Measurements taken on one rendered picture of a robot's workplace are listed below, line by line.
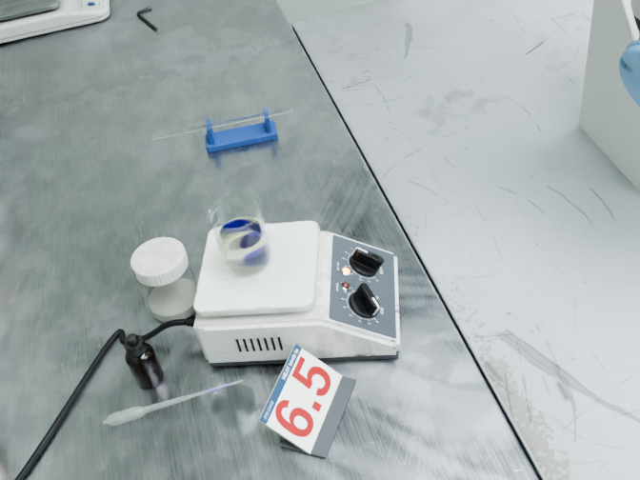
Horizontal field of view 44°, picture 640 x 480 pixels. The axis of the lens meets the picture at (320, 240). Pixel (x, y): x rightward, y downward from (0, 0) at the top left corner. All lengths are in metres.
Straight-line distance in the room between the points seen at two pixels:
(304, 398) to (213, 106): 0.56
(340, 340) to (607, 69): 0.45
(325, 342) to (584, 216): 0.35
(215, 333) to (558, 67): 0.66
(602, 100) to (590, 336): 0.32
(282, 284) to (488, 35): 0.64
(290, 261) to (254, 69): 0.53
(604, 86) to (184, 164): 0.55
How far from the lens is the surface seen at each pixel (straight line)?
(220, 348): 0.80
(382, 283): 0.82
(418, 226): 0.93
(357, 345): 0.78
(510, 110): 1.11
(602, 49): 0.99
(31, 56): 1.47
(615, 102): 0.99
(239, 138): 1.10
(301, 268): 0.78
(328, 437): 0.76
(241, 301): 0.76
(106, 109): 1.26
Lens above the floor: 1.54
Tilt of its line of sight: 44 degrees down
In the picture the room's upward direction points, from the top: 10 degrees counter-clockwise
